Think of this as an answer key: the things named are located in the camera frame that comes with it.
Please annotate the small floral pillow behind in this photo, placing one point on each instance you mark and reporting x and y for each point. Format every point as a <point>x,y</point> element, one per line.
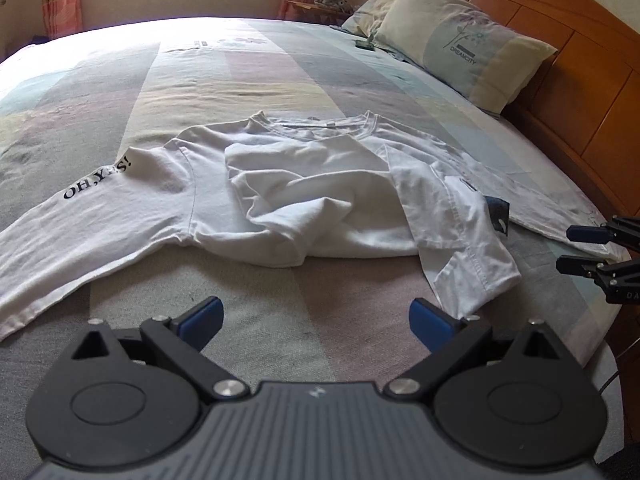
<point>368,18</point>

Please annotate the grey bundle on nightstand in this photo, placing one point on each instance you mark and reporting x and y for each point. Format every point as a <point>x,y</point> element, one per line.
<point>336,5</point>

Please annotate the pastel patchwork bed sheet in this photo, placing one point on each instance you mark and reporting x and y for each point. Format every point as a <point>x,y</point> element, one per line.
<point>76,104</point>

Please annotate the large beige printed pillow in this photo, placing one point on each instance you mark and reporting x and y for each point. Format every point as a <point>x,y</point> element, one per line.
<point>486,62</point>

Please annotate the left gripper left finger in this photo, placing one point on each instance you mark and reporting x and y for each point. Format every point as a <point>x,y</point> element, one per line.
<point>175,344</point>

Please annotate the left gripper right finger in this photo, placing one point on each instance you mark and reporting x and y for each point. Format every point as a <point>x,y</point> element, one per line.
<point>452,345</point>

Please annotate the white long-sleeve t-shirt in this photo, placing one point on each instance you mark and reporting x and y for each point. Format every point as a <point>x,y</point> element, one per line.
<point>272,192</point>

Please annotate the wooden nightstand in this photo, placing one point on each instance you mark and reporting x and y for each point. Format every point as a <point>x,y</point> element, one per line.
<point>313,13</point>

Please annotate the small dark phone on bed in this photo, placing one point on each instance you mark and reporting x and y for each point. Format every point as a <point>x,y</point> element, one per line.
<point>364,45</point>

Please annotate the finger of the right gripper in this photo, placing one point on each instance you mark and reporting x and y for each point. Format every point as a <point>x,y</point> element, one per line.
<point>584,267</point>
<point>622,231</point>

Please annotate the orange wooden headboard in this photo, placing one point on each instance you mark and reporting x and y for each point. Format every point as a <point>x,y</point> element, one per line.
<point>582,107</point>

